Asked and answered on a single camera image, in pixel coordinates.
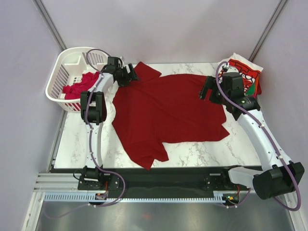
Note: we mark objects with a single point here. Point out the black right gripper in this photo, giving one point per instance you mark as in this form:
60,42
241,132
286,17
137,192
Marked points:
210,83

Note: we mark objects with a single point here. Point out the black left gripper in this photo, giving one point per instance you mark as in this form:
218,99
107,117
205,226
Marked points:
132,76

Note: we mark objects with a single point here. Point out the dark red t-shirt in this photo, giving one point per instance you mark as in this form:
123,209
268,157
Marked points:
158,109

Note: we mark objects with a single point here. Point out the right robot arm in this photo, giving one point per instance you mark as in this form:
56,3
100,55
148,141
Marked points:
279,174

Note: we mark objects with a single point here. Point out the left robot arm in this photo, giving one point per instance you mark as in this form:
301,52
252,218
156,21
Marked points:
94,113

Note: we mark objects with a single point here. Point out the folded white t-shirt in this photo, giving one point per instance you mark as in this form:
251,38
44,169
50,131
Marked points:
243,60

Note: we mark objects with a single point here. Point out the folded green t-shirt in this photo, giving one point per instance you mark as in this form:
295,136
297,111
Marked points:
251,90

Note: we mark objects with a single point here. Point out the folded coca-cola t-shirt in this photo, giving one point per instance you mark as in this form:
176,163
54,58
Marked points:
248,75

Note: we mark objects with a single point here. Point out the folded orange t-shirt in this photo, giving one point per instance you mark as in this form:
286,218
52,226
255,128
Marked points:
258,89

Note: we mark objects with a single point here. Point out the bright red shirt in basket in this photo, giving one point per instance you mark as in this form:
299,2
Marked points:
74,91

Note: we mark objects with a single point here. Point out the white plastic laundry basket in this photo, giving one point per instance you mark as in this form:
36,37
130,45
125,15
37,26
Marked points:
70,67

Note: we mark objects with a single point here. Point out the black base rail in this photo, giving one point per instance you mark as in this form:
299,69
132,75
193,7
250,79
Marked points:
165,182

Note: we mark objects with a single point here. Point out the right aluminium frame post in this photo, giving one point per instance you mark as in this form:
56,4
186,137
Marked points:
268,28

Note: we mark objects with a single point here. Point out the aluminium frame post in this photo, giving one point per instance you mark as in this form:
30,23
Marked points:
50,24
268,28

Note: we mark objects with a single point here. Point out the left aluminium frame post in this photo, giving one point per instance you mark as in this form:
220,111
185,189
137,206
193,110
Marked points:
50,24

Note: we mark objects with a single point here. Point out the white slotted cable duct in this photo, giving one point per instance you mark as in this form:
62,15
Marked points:
87,197

